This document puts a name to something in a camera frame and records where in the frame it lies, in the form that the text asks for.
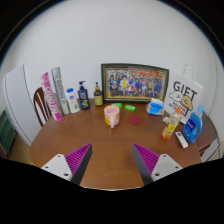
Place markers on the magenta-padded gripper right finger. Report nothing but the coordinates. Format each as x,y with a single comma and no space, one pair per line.
150,160

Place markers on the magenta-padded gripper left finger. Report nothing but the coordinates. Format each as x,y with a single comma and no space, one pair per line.
75,160

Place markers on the orange-capped clear drink bottle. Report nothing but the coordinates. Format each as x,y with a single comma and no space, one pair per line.
170,128

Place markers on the white remote control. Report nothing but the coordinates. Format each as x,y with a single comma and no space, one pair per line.
182,140

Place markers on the flat round red coaster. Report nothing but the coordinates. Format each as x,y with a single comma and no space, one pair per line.
135,120

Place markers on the blue tissue pack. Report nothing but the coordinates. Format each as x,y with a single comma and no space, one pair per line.
155,108

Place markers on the blue detergent bottle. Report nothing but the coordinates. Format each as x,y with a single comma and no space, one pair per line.
192,128

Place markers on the small green packet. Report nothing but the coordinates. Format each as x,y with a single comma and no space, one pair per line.
130,107
116,105

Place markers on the white blue-capped bottle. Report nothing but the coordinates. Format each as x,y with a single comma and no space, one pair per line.
72,102

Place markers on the pink patterned mug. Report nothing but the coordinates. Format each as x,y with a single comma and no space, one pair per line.
111,115

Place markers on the dark blue pump bottle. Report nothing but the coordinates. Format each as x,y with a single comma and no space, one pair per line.
83,98

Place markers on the brown wooden chair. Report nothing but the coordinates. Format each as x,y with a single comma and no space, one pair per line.
41,106

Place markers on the brown yellow-labelled pump bottle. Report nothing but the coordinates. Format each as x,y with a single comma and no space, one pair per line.
98,98

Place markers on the tall pink box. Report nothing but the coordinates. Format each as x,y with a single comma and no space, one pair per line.
51,98

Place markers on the green crate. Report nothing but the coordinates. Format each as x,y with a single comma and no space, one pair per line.
6,133

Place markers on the dark framed group picture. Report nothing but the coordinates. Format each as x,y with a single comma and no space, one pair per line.
135,83

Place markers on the white printed gift bag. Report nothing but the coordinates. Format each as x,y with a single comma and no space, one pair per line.
185,90

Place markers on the white flat panel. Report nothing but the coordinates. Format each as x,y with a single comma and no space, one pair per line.
20,103

